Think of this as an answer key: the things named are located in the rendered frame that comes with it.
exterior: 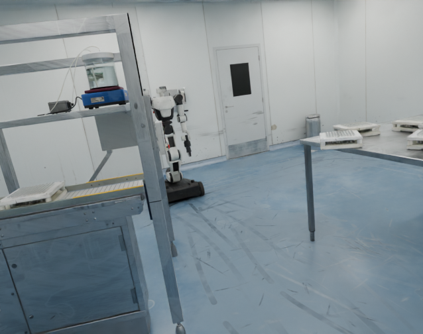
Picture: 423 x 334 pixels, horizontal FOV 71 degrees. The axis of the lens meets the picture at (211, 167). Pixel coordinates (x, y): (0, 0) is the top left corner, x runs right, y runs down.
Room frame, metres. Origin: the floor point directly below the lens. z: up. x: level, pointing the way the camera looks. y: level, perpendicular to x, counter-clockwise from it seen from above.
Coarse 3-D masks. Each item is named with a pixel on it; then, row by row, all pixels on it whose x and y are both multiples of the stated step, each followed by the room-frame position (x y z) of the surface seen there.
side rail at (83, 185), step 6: (138, 174) 1.69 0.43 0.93; (108, 180) 1.67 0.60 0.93; (114, 180) 1.67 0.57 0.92; (120, 180) 1.67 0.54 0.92; (126, 180) 1.68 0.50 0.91; (132, 180) 1.68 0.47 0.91; (66, 186) 1.63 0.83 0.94; (72, 186) 1.64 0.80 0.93; (78, 186) 1.64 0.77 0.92; (84, 186) 1.65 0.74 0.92; (90, 186) 1.65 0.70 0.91; (96, 186) 1.66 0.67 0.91; (0, 198) 1.59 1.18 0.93
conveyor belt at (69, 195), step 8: (120, 184) 1.65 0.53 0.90; (128, 184) 1.63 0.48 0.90; (136, 184) 1.60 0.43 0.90; (72, 192) 1.62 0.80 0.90; (80, 192) 1.60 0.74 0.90; (88, 192) 1.58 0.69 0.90; (96, 192) 1.55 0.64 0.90; (144, 192) 1.46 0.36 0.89; (104, 200) 1.42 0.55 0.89; (144, 200) 1.44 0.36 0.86; (56, 208) 1.39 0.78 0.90; (8, 216) 1.35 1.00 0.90
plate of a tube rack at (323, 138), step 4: (344, 132) 2.00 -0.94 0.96; (356, 132) 1.95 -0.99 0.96; (320, 136) 1.98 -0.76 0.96; (324, 136) 1.96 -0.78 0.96; (328, 136) 1.94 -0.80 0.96; (340, 136) 1.89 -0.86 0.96; (348, 136) 1.85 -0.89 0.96; (352, 136) 1.84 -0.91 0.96; (356, 136) 1.82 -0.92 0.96; (360, 136) 1.80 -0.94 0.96; (320, 140) 1.88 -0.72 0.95; (324, 140) 1.87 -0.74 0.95; (328, 140) 1.86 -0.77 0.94; (332, 140) 1.85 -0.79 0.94; (336, 140) 1.84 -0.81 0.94
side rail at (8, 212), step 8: (112, 192) 1.41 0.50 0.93; (120, 192) 1.41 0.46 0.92; (128, 192) 1.42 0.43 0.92; (136, 192) 1.42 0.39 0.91; (56, 200) 1.38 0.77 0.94; (64, 200) 1.37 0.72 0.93; (72, 200) 1.38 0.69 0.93; (80, 200) 1.38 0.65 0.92; (88, 200) 1.39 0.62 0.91; (96, 200) 1.39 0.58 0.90; (16, 208) 1.35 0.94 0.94; (24, 208) 1.35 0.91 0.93; (32, 208) 1.35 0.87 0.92; (40, 208) 1.36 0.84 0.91; (48, 208) 1.36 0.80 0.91; (0, 216) 1.33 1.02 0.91
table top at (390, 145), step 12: (396, 120) 2.60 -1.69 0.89; (384, 132) 2.17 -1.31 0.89; (396, 132) 2.11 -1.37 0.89; (408, 132) 2.05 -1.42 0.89; (312, 144) 2.18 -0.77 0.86; (372, 144) 1.83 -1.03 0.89; (384, 144) 1.79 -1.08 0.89; (396, 144) 1.75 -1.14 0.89; (372, 156) 1.67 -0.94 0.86; (384, 156) 1.59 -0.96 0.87; (396, 156) 1.52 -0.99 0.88; (408, 156) 1.47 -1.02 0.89; (420, 156) 1.44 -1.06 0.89
